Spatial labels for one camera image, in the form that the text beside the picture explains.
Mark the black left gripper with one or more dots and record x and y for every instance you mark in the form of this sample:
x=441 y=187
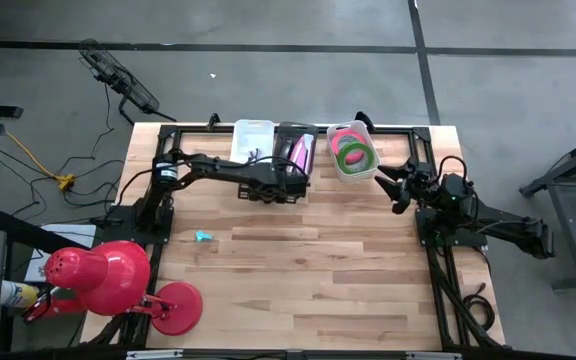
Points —
x=273 y=187

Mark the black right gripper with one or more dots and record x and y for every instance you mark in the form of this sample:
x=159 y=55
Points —
x=423 y=185

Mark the black staple remover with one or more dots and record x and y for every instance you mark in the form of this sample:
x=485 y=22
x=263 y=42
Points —
x=252 y=157

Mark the black stapler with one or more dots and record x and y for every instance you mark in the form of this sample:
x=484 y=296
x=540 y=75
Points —
x=284 y=150

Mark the pink and white stapler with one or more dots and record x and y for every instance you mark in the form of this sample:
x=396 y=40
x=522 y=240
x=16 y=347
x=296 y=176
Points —
x=302 y=152

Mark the green masking tape roll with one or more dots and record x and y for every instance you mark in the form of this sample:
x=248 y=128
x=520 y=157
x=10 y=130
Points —
x=341 y=159

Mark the pink tape roll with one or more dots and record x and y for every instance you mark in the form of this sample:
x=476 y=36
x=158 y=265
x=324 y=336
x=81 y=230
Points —
x=335 y=142

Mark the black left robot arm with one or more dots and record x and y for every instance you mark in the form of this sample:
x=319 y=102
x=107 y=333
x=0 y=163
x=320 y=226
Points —
x=208 y=167

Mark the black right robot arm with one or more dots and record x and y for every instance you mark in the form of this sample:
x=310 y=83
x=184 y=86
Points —
x=498 y=220

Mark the teal staple remover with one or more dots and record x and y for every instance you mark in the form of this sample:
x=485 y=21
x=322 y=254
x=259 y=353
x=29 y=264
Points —
x=202 y=236

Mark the pale clear plastic bin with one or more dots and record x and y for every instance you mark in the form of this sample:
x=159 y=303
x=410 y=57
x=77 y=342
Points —
x=253 y=135

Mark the white plastic bin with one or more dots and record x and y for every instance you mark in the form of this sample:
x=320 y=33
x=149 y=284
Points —
x=366 y=134

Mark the grey translucent plastic bin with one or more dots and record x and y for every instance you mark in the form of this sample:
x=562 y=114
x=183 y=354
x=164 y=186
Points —
x=295 y=125

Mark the black table clamp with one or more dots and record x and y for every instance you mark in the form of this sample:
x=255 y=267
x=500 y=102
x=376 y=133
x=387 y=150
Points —
x=213 y=120
x=365 y=118

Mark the black bar with silver brackets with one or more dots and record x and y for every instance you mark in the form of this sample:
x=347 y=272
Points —
x=288 y=356

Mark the red desk lamp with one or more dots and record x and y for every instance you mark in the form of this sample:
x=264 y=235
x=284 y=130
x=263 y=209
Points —
x=108 y=277

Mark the white sheet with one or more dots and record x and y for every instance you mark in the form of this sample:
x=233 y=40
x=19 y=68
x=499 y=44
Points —
x=68 y=235

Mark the white and yellow spray can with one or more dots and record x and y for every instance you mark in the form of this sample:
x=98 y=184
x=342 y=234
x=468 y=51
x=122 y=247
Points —
x=18 y=294

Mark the black aluminium table frame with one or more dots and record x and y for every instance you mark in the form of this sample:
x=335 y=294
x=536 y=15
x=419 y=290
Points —
x=198 y=130

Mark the black metal frame table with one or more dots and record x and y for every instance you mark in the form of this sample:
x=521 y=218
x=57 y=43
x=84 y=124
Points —
x=568 y=282

